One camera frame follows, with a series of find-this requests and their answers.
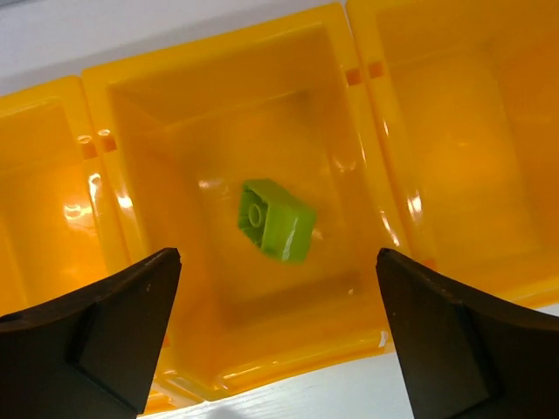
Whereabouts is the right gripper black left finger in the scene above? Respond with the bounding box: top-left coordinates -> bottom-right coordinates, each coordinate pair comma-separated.
1,248 -> 182,418

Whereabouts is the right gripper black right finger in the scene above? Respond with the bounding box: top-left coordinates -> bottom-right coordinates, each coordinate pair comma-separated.
376,248 -> 558,418

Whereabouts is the green lego brick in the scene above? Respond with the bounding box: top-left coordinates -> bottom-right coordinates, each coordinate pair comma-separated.
238,179 -> 316,263

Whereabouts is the yellow divided container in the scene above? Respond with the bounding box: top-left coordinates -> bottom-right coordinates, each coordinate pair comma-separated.
1,1 -> 558,418

